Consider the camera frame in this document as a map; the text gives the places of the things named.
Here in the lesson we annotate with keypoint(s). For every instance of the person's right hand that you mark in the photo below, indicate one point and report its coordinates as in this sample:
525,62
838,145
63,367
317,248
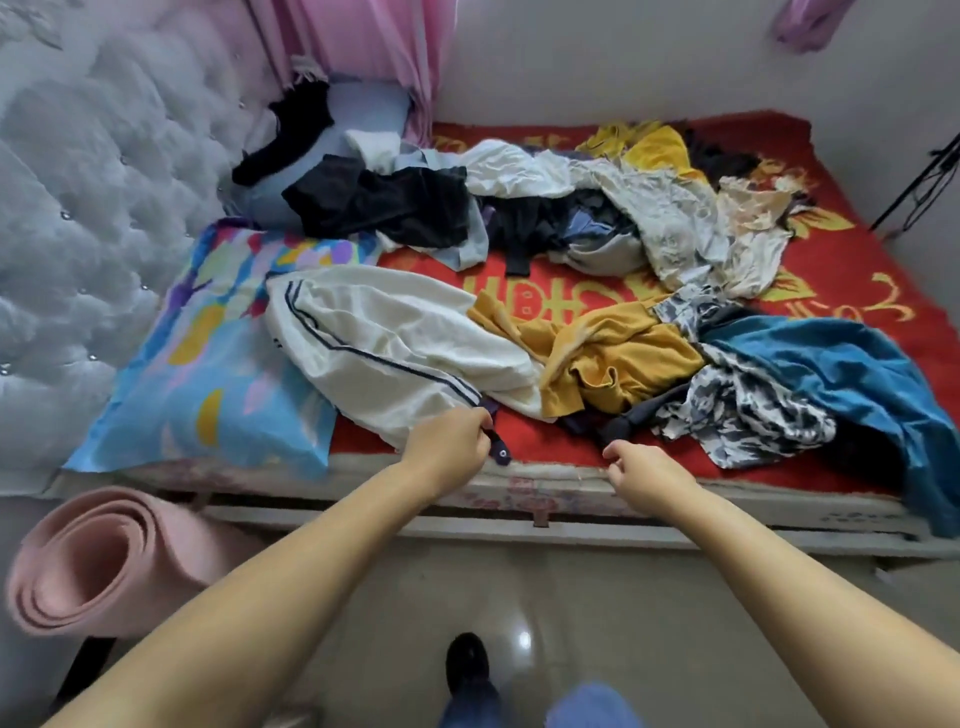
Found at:
653,480

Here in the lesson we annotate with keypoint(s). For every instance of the person's left hand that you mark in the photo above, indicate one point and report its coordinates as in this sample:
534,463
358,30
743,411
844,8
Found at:
447,450

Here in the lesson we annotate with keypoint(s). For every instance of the pile of mixed clothes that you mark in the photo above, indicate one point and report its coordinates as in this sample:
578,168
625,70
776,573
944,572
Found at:
390,345

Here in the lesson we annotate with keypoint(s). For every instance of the yellow hoodie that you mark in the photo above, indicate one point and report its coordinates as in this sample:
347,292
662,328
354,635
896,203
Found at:
615,360

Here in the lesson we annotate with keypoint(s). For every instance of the teal cartoon print shirt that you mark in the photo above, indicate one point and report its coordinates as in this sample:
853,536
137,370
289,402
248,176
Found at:
855,390

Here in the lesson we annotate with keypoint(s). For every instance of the person's right forearm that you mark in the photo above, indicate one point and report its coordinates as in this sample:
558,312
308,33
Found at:
810,600

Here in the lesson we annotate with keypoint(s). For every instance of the person's left forearm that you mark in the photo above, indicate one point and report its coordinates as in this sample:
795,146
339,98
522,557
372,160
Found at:
255,615

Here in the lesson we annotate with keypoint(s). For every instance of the person's black shoe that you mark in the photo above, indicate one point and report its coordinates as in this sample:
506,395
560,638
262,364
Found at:
468,668

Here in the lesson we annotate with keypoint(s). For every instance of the person's blue trousers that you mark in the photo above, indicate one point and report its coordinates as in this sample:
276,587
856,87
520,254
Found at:
593,708

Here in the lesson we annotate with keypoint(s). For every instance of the blue patterned pillow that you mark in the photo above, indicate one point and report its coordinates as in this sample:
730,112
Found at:
225,375

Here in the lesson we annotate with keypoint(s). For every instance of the red and yellow blanket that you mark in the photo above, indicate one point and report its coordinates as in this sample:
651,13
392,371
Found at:
840,255

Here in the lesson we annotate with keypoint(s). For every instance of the pale blue pillow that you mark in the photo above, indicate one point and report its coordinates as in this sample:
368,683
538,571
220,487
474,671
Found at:
368,108

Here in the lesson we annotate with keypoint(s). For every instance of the pink fabric item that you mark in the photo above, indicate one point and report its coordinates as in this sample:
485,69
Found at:
105,555

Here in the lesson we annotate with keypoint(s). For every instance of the black floor lamp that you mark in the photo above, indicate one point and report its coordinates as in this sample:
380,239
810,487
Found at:
918,183

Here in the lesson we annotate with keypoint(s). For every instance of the white tufted headboard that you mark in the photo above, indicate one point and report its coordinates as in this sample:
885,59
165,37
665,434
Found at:
105,225

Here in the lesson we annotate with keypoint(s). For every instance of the wide pink curtain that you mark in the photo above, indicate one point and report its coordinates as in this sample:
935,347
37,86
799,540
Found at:
375,38

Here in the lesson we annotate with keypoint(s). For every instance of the narrow pink curtain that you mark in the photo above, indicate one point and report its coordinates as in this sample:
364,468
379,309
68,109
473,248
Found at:
810,18

